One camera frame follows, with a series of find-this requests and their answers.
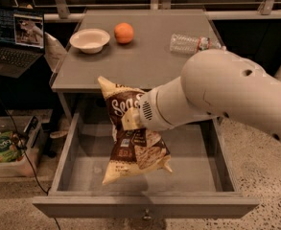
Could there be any clear plastic water bottle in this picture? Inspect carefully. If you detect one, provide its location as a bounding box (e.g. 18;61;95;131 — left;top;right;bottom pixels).
170;34;223;55

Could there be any orange fruit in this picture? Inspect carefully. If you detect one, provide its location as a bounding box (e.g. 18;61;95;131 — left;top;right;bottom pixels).
114;23;134;44

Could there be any black laptop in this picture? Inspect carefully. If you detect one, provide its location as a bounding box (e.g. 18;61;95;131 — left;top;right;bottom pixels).
0;6;45;79

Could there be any brown sea salt chip bag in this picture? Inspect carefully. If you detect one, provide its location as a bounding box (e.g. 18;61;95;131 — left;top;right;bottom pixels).
98;77;172;184

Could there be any metal drawer knob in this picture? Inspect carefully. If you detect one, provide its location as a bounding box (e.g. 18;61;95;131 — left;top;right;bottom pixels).
142;209;152;220

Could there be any green snack bag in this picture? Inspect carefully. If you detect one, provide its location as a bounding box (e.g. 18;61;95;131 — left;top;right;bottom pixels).
0;131;21;162

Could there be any white storage bin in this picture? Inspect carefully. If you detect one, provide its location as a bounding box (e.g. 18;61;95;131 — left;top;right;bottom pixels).
0;116;47;177

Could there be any black cable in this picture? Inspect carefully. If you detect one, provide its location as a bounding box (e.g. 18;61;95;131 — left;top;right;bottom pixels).
0;105;63;230

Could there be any grey open top drawer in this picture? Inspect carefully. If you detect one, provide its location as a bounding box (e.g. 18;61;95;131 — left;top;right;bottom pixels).
33;114;259;219

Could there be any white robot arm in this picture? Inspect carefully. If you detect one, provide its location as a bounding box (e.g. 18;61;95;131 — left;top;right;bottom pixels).
122;50;281;143

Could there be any white paper sheet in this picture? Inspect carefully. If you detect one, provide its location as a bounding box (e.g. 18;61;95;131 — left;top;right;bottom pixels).
44;33;67;73

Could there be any white bowl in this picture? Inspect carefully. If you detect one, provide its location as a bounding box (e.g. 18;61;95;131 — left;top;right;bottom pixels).
69;29;110;54

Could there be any grey counter cabinet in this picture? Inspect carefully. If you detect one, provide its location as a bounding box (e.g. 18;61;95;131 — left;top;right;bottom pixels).
52;10;222;119

